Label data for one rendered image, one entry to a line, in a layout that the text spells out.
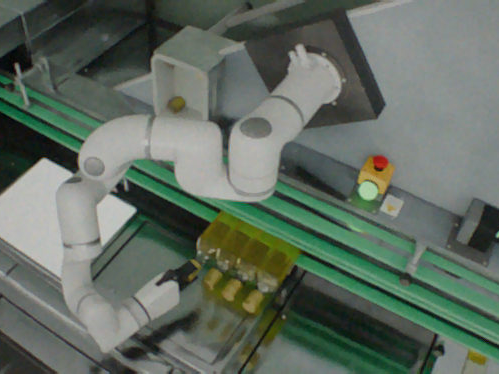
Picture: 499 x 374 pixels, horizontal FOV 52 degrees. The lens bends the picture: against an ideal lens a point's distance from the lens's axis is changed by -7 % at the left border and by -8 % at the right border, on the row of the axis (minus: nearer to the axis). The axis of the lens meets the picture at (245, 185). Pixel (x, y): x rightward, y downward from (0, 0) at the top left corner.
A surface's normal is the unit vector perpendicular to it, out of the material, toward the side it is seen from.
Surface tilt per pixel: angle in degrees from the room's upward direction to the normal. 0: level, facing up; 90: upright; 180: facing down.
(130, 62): 90
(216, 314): 90
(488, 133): 0
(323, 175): 90
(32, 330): 90
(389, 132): 0
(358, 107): 1
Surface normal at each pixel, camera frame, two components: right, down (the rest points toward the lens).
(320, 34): -0.52, 0.63
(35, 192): 0.05, -0.67
